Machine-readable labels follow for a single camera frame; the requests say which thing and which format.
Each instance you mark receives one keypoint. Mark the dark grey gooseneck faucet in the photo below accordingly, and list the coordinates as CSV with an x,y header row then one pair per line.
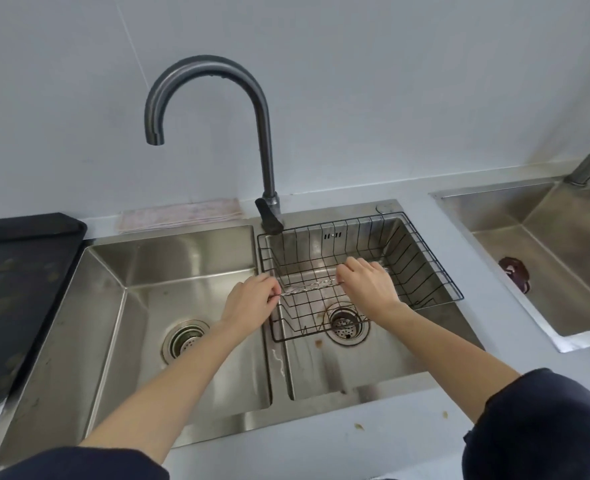
x,y
267,159

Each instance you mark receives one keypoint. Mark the dark red drain stopper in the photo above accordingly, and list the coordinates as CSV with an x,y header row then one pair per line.
x,y
515,269

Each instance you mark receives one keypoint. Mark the round steel drain strainer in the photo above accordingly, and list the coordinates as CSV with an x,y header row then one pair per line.
x,y
182,342
345,327

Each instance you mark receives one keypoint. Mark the twisted bar spoon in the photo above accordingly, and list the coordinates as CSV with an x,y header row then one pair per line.
x,y
307,287

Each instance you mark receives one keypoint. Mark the dark navy right sleeve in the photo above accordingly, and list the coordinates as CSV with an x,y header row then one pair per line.
x,y
550,429

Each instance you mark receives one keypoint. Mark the person's left forearm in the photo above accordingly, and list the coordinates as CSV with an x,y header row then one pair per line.
x,y
165,394

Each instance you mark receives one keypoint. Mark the person's left hand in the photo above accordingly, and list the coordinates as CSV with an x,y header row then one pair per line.
x,y
250,302

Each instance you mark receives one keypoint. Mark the black plastic tray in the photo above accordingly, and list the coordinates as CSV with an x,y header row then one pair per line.
x,y
15,304

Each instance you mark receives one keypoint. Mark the stainless steel double sink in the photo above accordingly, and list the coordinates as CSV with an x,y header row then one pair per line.
x,y
200,274

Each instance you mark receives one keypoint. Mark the pale pink folded cloth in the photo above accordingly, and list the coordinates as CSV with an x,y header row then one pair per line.
x,y
175,214

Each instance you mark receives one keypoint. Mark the single stainless steel sink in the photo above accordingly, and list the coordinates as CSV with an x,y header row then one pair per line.
x,y
550,244

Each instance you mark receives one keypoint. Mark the person's right forearm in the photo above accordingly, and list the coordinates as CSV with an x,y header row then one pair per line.
x,y
450,364

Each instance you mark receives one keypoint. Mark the person's right hand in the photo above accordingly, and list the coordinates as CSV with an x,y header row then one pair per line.
x,y
372,289

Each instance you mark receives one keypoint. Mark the dark navy left sleeve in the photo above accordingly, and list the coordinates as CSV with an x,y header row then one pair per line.
x,y
75,467

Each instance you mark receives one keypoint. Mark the round steel sink hole cover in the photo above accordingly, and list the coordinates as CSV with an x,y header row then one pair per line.
x,y
384,208

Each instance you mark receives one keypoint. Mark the dark navy sleeve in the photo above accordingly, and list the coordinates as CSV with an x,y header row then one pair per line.
x,y
75,467
550,429

